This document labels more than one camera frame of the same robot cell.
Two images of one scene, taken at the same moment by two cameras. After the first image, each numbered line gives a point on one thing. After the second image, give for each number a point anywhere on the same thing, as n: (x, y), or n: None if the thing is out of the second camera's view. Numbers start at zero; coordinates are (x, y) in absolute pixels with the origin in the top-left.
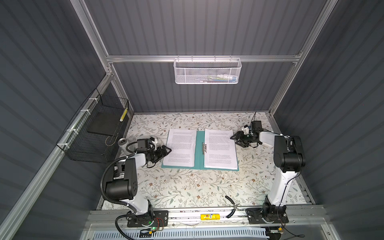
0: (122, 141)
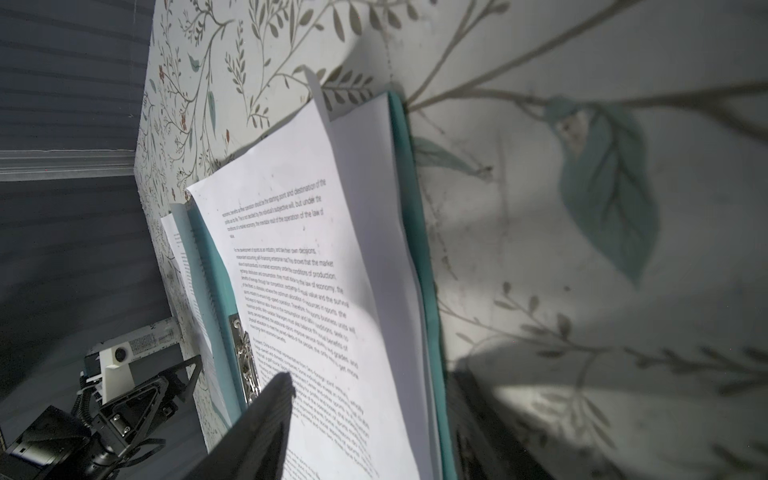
0: (159, 336)
